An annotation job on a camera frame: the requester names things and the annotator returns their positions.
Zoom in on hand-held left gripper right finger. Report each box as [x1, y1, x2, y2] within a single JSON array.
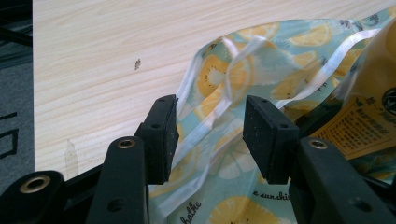
[[242, 94, 301, 186]]

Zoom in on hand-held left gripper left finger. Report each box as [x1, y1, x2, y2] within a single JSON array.
[[134, 93, 180, 186]]

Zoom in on fruit print plastic bag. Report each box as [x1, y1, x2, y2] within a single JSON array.
[[148, 5, 396, 224]]

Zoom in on yellow snack packet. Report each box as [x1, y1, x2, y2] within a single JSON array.
[[306, 18, 396, 161]]

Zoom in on black metal stand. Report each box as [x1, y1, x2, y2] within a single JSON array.
[[0, 0, 34, 49]]

